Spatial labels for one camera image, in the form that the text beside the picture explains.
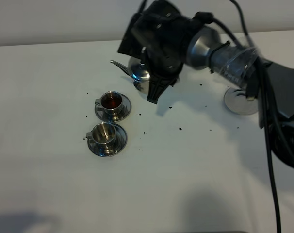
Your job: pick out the stainless steel teacup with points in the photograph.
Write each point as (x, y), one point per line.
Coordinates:
(111, 102)
(103, 134)

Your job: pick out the steel teapot saucer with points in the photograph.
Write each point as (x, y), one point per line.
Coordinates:
(235, 100)

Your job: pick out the near stainless steel teacup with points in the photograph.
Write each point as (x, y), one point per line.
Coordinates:
(103, 134)

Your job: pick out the steel cup saucer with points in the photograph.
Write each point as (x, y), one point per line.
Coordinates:
(115, 117)
(117, 147)

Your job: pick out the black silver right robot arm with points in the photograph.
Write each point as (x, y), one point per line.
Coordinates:
(270, 83)

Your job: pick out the near steel cup saucer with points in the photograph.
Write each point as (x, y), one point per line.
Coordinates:
(117, 147)

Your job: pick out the far steel cup saucer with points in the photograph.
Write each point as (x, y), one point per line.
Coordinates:
(115, 117)

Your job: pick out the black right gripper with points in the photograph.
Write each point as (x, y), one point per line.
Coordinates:
(168, 38)

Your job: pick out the stainless steel teapot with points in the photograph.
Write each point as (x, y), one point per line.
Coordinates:
(138, 72)

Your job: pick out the far stainless steel teacup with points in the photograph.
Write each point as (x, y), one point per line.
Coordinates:
(111, 102)

